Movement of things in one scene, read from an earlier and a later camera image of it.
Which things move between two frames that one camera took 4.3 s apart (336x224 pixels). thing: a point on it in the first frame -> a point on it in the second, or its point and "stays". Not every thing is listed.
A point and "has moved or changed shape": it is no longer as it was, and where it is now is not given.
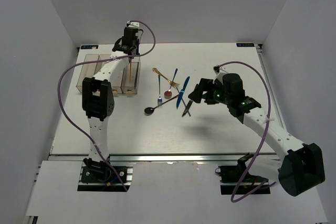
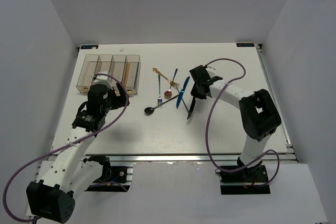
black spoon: (149, 110) stays
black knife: (187, 108) has moved or changed shape
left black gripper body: (136, 46) -> (114, 102)
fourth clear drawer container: (131, 76) stays
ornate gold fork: (173, 83) stays
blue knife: (181, 93) stays
